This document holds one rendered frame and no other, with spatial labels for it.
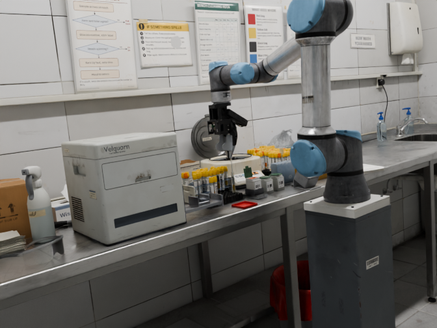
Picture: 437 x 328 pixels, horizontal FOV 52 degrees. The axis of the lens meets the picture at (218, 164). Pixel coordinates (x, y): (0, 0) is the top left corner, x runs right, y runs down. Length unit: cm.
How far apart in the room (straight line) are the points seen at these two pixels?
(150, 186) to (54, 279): 38
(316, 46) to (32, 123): 113
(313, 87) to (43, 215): 90
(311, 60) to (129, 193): 66
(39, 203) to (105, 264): 31
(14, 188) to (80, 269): 42
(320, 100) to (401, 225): 264
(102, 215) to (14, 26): 90
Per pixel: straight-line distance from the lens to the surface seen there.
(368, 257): 150
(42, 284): 126
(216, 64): 167
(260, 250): 264
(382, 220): 154
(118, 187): 133
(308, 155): 134
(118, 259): 132
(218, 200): 157
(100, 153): 130
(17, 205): 158
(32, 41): 194
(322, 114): 135
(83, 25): 200
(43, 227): 149
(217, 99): 167
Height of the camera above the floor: 126
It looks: 8 degrees down
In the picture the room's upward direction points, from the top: 5 degrees counter-clockwise
